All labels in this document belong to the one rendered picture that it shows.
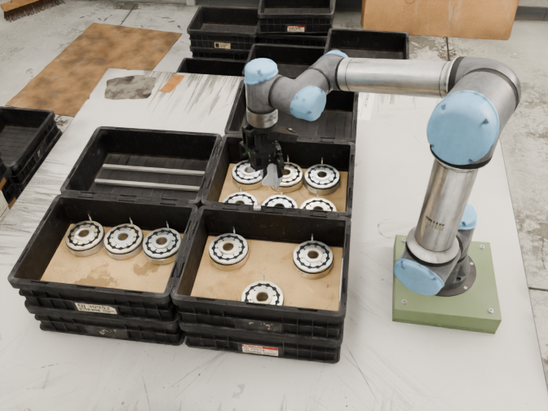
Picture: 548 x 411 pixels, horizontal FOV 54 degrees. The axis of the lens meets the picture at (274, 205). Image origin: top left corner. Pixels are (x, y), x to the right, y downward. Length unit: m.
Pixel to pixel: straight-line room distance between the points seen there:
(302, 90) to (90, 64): 2.93
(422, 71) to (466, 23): 2.99
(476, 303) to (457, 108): 0.66
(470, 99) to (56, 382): 1.15
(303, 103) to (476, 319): 0.70
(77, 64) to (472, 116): 3.35
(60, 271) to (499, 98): 1.12
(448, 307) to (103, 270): 0.90
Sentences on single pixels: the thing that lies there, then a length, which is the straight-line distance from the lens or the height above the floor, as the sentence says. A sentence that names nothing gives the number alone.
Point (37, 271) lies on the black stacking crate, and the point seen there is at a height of 0.85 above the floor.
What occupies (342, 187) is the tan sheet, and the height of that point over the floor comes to 0.83.
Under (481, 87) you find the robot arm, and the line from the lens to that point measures 1.02.
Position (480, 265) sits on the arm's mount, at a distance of 1.58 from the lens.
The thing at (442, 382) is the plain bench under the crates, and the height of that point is 0.70.
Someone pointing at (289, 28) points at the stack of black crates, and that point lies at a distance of 3.04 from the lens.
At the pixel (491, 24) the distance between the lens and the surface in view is 4.17.
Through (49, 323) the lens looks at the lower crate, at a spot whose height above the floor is 0.74.
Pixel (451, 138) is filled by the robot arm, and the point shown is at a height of 1.34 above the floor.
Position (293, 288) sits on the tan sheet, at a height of 0.83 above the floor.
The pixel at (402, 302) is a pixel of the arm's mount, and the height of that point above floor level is 0.76.
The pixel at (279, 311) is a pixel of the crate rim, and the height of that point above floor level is 0.92.
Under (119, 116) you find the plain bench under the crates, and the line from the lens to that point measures 2.20.
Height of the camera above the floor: 1.94
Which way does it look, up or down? 46 degrees down
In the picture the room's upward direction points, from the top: 3 degrees counter-clockwise
